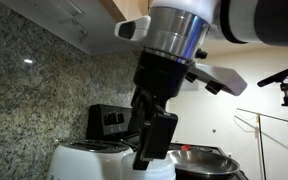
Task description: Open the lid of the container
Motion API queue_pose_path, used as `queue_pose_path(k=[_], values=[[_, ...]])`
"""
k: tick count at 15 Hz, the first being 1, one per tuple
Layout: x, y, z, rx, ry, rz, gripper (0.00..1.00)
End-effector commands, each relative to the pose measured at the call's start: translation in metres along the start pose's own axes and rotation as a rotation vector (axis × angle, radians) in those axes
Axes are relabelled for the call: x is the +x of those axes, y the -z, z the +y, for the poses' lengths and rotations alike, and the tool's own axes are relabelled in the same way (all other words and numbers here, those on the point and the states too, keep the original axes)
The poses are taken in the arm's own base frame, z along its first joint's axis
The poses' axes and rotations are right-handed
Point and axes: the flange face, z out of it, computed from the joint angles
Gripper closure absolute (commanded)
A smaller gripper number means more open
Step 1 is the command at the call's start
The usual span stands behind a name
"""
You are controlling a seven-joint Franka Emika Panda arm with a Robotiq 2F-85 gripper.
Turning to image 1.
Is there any stainless steel frying pan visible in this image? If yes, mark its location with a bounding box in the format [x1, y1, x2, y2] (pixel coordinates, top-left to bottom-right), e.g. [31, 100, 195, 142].
[166, 148, 241, 180]

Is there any white two-slot toaster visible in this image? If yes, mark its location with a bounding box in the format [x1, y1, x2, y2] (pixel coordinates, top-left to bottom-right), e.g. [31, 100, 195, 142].
[46, 141, 134, 180]

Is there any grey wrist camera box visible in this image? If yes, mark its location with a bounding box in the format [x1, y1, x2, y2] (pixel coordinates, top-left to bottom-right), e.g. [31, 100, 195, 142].
[180, 62, 249, 97]

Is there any black stereo camera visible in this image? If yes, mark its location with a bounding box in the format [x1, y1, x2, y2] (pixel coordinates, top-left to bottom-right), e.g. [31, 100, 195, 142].
[256, 62, 288, 89]

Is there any light wooden upper cabinet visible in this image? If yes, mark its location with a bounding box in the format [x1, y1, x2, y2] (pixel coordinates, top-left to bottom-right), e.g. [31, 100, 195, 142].
[0, 0, 152, 57]

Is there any thin stand with white disc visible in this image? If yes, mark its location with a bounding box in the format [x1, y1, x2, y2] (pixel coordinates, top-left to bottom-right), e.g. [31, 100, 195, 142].
[235, 107, 288, 180]

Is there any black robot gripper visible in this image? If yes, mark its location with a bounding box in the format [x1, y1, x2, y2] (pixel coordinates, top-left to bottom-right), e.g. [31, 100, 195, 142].
[128, 49, 191, 171]

